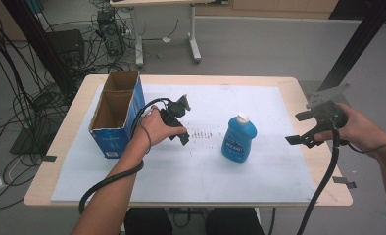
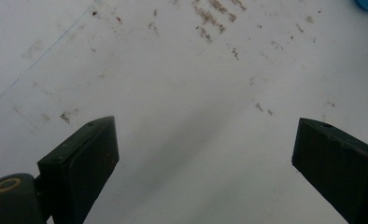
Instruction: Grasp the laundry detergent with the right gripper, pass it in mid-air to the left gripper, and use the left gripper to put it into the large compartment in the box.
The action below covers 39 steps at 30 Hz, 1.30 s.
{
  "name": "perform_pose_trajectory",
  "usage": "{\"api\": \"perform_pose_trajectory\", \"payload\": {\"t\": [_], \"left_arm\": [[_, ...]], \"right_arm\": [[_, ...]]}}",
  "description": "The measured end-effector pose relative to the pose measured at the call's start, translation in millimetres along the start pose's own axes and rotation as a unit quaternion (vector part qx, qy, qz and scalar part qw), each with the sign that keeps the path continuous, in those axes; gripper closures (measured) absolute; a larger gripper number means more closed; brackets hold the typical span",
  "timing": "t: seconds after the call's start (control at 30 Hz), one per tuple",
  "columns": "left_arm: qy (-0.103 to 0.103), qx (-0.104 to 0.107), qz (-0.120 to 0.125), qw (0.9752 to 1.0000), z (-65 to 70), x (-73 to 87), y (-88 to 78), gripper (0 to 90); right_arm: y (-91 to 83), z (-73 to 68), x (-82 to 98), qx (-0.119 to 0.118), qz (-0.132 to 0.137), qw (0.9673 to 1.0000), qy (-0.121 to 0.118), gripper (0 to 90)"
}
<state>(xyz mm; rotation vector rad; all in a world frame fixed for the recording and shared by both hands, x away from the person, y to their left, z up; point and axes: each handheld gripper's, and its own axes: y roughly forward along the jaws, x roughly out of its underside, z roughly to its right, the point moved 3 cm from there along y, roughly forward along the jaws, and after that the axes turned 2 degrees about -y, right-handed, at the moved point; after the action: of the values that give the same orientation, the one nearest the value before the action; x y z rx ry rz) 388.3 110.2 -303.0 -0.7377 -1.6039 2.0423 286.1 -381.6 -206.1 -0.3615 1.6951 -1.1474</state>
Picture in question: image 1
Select gripper thick black cable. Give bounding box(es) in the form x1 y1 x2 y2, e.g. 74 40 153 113
296 125 342 235
78 97 169 214

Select black equipment case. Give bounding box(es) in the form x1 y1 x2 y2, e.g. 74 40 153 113
45 28 86 67

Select left gripper thick black cable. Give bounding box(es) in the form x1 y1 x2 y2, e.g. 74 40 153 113
78 97 169 214

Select black computer tower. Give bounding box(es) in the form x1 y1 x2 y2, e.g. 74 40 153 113
96 9 126 57

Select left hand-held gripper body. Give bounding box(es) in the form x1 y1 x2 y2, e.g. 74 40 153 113
159 93 193 130

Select person's left hand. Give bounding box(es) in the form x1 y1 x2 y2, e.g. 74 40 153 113
131 105 188 155

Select black floor plate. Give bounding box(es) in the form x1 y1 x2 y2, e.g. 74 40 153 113
9 125 57 156

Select black cloth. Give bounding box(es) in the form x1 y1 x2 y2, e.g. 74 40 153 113
205 207 264 235

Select person's right hand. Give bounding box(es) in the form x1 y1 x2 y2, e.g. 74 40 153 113
313 102 386 161

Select black metal post with base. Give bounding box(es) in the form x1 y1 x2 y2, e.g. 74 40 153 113
317 0 386 92

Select blue bottle with white cap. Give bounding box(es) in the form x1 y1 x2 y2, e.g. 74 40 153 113
220 112 258 164

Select blue cardboard box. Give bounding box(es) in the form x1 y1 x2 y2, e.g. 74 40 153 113
88 70 146 160

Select white-legged desk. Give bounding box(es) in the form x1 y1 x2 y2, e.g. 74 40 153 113
109 0 229 68

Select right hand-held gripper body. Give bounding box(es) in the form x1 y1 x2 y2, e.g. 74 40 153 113
306 81 352 131

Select thin black left wrist cord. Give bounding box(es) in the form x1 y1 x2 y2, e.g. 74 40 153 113
139 124 153 155

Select thin black right wrist cord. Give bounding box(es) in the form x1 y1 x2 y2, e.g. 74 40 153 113
346 140 386 155

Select thin black wrist cord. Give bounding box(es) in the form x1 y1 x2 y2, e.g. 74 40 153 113
346 140 386 155
139 124 153 155

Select person's left leg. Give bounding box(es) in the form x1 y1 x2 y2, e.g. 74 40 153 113
123 207 174 235

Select tangle of black floor cables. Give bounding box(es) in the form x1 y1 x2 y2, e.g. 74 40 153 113
0 0 99 210

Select right gripper thick black cable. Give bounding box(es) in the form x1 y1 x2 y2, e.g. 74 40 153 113
296 125 342 235

